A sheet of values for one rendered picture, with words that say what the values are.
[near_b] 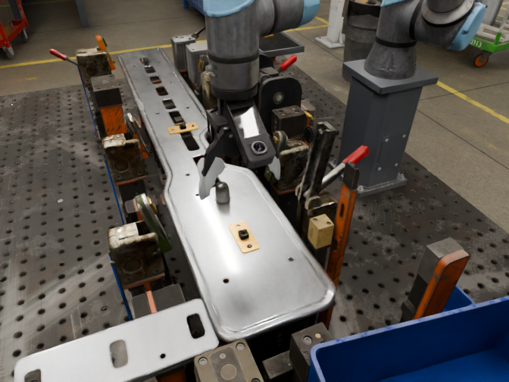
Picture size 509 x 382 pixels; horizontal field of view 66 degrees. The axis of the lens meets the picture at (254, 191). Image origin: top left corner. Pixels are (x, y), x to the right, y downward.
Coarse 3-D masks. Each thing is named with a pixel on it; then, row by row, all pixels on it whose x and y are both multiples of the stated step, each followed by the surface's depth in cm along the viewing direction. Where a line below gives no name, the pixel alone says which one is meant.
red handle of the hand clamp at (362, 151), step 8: (352, 152) 78; (360, 152) 77; (368, 152) 77; (344, 160) 78; (352, 160) 77; (360, 160) 78; (336, 168) 78; (344, 168) 78; (328, 176) 78; (336, 176) 78; (328, 184) 78; (304, 192) 79
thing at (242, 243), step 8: (232, 224) 81; (240, 224) 81; (232, 232) 79; (240, 232) 78; (248, 232) 79; (240, 240) 78; (248, 240) 78; (256, 240) 78; (240, 248) 76; (248, 248) 76; (256, 248) 76
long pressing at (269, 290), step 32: (128, 64) 150; (160, 64) 150; (160, 96) 128; (192, 96) 128; (160, 128) 112; (160, 160) 101; (192, 160) 100; (192, 192) 90; (256, 192) 90; (192, 224) 82; (224, 224) 82; (256, 224) 82; (288, 224) 81; (192, 256) 75; (224, 256) 75; (256, 256) 75; (288, 256) 75; (224, 288) 69; (256, 288) 69; (288, 288) 69; (320, 288) 69; (224, 320) 64; (256, 320) 64; (288, 320) 65
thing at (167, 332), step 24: (168, 312) 65; (192, 312) 65; (96, 336) 62; (120, 336) 62; (144, 336) 62; (168, 336) 62; (216, 336) 62; (24, 360) 59; (48, 360) 59; (72, 360) 59; (96, 360) 59; (144, 360) 59; (168, 360) 59; (192, 360) 60
